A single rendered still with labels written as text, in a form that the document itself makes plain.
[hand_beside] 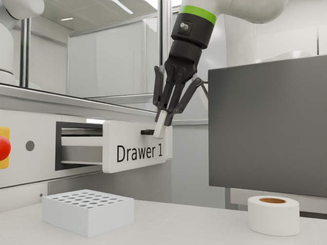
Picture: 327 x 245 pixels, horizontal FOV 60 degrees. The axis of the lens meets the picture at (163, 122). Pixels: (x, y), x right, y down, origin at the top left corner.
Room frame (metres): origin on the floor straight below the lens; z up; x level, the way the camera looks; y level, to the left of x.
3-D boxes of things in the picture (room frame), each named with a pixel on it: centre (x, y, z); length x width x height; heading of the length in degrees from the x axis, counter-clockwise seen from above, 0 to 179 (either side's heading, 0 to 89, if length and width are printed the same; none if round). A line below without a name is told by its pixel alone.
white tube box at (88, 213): (0.45, 0.12, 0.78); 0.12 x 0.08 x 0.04; 50
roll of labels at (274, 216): (0.42, -0.16, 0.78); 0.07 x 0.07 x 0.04
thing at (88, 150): (0.81, 0.25, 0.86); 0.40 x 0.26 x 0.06; 66
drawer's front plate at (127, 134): (0.72, 0.06, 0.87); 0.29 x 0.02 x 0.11; 156
